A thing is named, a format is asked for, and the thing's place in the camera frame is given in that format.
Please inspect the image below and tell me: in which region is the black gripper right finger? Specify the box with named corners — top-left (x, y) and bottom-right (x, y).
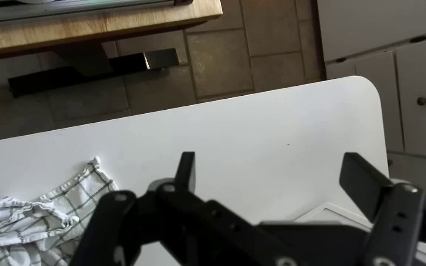
top-left (338, 152), bottom-right (424, 266)

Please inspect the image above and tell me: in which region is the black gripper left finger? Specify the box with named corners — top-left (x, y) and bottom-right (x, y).
top-left (69, 150), bottom-right (196, 266)

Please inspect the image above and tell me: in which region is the white checkered towel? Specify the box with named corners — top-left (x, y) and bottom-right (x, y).
top-left (0, 157), bottom-right (118, 266)

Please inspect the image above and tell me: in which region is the white drawer cabinet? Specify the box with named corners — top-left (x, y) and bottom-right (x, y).
top-left (316, 0), bottom-right (426, 190)

